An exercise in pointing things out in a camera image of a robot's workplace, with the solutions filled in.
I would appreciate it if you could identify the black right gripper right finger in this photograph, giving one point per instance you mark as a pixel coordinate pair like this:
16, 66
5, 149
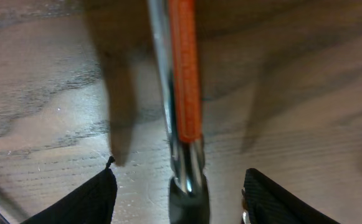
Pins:
267, 202

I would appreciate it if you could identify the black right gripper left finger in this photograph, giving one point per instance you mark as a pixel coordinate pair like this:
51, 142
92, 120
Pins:
92, 202

